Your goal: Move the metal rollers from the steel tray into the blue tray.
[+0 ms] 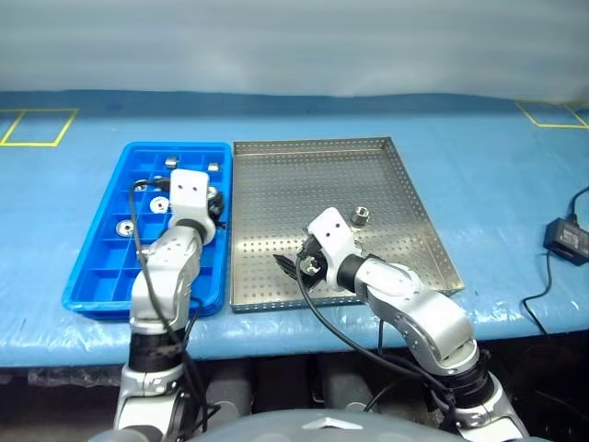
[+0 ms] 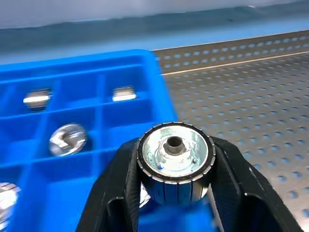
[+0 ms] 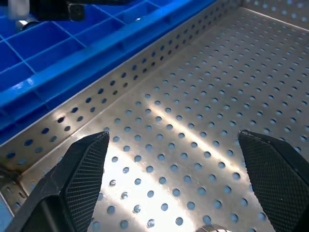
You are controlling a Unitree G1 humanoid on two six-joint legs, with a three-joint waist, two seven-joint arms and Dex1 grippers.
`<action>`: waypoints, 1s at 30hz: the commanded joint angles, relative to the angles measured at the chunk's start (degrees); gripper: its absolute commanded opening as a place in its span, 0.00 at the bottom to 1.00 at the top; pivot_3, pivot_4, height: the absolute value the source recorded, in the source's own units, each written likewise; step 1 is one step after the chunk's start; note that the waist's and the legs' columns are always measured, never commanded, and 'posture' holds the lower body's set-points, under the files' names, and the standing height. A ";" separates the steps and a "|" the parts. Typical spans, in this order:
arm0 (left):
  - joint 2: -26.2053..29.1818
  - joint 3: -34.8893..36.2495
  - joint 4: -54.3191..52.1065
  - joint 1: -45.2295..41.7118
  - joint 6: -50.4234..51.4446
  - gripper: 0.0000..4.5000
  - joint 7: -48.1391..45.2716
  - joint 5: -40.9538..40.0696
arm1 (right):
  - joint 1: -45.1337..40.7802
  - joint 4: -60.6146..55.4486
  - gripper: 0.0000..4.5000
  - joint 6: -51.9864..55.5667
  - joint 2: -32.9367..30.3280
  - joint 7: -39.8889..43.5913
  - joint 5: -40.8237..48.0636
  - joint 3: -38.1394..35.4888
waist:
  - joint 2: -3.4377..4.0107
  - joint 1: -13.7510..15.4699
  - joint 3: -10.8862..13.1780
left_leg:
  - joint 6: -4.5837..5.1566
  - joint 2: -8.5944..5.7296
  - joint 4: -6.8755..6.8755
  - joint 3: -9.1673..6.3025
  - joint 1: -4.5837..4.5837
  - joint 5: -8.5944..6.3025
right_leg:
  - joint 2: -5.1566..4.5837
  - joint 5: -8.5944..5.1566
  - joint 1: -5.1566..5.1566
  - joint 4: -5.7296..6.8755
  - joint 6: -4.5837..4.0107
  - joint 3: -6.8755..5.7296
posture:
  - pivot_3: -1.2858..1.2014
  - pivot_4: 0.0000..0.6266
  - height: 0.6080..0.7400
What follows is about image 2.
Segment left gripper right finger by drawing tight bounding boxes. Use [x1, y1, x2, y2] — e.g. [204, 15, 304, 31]
[207, 136, 304, 232]

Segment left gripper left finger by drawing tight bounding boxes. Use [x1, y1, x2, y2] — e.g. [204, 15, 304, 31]
[76, 139, 143, 232]

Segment metal roller with black ring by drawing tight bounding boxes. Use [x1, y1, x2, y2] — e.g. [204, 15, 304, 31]
[136, 122, 217, 205]

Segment blue plastic divided tray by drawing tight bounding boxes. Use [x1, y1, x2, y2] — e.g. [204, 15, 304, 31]
[0, 49, 219, 232]

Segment perforated steel tray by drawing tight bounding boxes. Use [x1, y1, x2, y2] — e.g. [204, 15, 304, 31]
[151, 30, 309, 232]

